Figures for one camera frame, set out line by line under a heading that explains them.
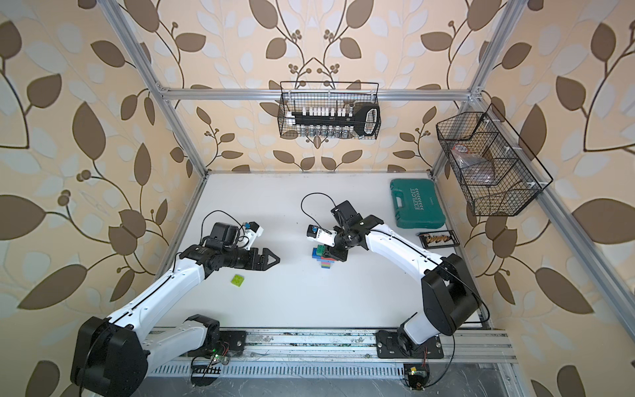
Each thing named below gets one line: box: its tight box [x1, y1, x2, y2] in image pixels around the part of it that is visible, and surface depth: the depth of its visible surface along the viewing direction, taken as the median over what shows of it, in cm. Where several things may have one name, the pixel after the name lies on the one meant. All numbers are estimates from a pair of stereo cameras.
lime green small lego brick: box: [230, 273, 245, 287], surface depth 88 cm
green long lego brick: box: [315, 243, 327, 257], surface depth 84 cm
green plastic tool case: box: [390, 178, 446, 230], surface depth 104 cm
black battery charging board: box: [415, 229, 460, 250], surface depth 98 cm
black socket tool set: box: [286, 102, 382, 138], surface depth 86 cm
